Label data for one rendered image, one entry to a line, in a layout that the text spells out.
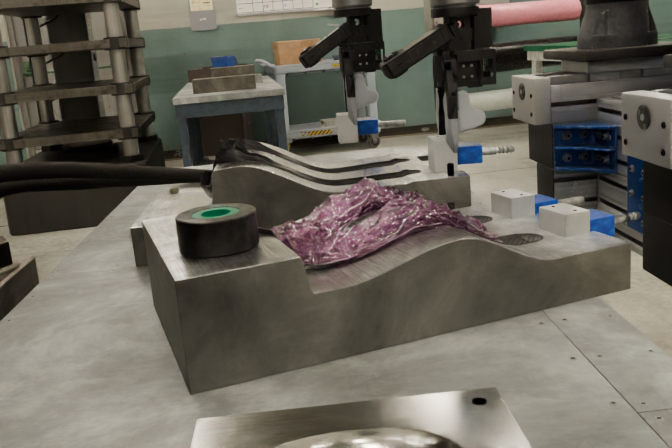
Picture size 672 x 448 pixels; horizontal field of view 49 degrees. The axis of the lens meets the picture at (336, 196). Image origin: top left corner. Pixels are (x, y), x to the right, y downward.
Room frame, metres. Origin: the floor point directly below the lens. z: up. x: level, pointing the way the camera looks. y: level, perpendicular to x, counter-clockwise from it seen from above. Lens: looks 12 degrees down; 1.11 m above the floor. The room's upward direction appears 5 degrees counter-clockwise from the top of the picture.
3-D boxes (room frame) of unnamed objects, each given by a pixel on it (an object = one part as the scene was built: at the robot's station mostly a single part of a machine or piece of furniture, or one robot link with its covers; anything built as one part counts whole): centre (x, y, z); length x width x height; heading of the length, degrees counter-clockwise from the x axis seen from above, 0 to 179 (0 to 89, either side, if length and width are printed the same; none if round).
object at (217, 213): (0.71, 0.12, 0.93); 0.08 x 0.08 x 0.04
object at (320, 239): (0.83, -0.05, 0.90); 0.26 x 0.18 x 0.08; 110
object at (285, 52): (7.14, 0.26, 0.94); 0.41 x 0.33 x 0.29; 105
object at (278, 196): (1.18, 0.06, 0.87); 0.50 x 0.26 x 0.14; 93
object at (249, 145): (1.17, 0.04, 0.92); 0.35 x 0.16 x 0.09; 93
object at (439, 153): (1.13, -0.22, 0.91); 0.13 x 0.05 x 0.05; 93
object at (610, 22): (1.49, -0.59, 1.09); 0.15 x 0.15 x 0.10
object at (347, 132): (1.41, -0.08, 0.93); 0.13 x 0.05 x 0.05; 93
